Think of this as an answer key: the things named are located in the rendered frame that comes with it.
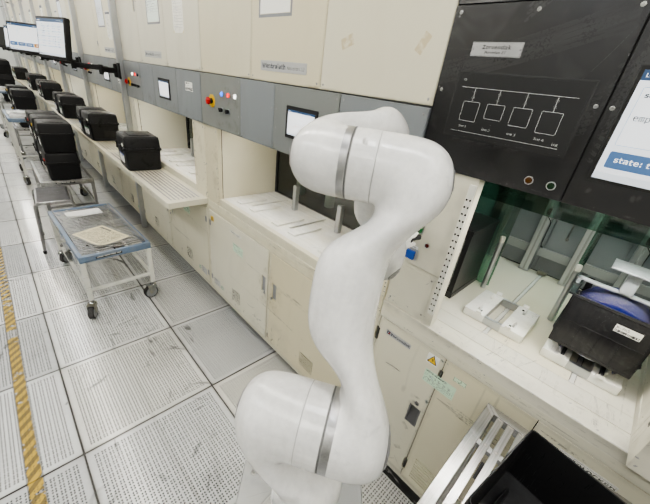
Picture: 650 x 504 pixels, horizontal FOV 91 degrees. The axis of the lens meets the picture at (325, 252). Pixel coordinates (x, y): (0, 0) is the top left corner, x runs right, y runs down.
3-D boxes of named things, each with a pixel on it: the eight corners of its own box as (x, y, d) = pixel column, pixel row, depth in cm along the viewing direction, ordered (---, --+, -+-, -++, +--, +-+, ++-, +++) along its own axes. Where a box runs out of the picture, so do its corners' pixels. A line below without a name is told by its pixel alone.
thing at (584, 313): (537, 344, 107) (583, 262, 93) (552, 321, 121) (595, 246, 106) (628, 393, 93) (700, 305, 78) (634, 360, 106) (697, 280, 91)
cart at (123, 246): (56, 261, 269) (39, 207, 247) (124, 246, 304) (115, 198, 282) (90, 322, 213) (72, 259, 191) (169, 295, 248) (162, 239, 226)
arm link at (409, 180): (289, 427, 56) (381, 456, 53) (264, 479, 44) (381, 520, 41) (349, 138, 51) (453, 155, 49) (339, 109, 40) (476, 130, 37)
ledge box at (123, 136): (117, 162, 267) (111, 129, 255) (153, 161, 284) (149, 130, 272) (126, 172, 247) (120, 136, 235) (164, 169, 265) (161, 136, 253)
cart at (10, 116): (18, 169, 454) (-2, 106, 416) (59, 167, 484) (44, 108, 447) (25, 185, 405) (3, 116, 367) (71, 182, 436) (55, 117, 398)
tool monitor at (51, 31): (42, 70, 254) (28, 14, 238) (115, 77, 287) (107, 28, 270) (51, 73, 229) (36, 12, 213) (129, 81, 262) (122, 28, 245)
